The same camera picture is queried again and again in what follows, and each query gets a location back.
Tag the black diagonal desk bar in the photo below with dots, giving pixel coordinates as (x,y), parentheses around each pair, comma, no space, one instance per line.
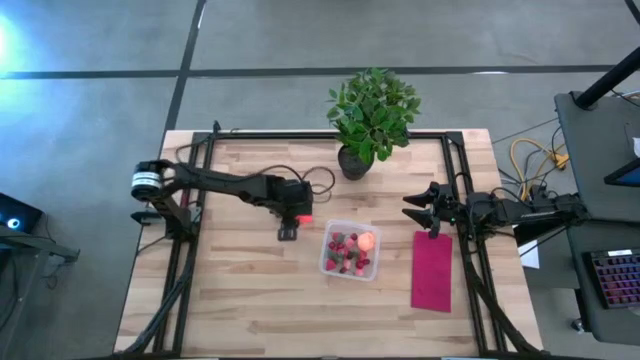
(537,234)

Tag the black caster wheel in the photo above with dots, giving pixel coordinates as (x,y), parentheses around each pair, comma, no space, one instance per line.
(578,325)

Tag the clear plastic tupperware container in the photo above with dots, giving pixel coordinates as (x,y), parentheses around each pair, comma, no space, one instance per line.
(325,225)

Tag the white paper sheet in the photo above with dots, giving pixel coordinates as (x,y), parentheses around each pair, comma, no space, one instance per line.
(531,257)

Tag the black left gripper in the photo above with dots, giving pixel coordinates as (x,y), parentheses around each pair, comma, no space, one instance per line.
(294,197)

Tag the black aluminium table frame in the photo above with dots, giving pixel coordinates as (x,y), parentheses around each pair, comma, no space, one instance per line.
(325,135)

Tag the grey metal stand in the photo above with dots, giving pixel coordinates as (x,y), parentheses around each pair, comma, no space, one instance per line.
(50,250)

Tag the black backlit keyboard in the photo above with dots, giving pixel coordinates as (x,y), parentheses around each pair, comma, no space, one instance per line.
(617,280)

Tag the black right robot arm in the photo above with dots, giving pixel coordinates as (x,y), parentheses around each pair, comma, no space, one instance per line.
(525,212)

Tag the pink toy peach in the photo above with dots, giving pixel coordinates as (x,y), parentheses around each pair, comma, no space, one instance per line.
(350,243)

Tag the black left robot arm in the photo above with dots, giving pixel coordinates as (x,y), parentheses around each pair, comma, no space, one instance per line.
(225,184)

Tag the black pole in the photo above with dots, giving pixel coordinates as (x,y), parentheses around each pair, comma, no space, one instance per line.
(605,80)

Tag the grey side desk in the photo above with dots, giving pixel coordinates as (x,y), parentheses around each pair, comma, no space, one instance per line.
(590,150)
(580,300)

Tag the orange toy carrot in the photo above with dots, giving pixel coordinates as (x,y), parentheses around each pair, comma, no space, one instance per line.
(304,219)

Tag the black device blue light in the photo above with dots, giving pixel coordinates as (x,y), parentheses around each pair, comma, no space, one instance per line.
(25,210)

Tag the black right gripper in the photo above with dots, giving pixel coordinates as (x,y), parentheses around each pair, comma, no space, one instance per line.
(451,206)

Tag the orange toy peach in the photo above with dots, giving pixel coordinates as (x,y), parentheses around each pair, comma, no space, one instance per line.
(366,241)

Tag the dark green toy vegetable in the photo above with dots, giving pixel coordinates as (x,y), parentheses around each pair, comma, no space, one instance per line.
(338,254)

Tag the potted green plant black pot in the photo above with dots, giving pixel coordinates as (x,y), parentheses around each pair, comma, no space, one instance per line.
(372,115)

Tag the small white paper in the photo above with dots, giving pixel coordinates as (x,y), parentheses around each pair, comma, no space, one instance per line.
(636,147)

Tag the black tablet blue screen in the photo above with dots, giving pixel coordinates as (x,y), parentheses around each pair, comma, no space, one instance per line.
(627,176)

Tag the red cloth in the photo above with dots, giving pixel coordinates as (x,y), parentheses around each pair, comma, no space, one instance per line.
(432,275)

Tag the leafy red toy strawberry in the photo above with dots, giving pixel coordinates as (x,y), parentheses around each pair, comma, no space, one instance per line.
(352,255)

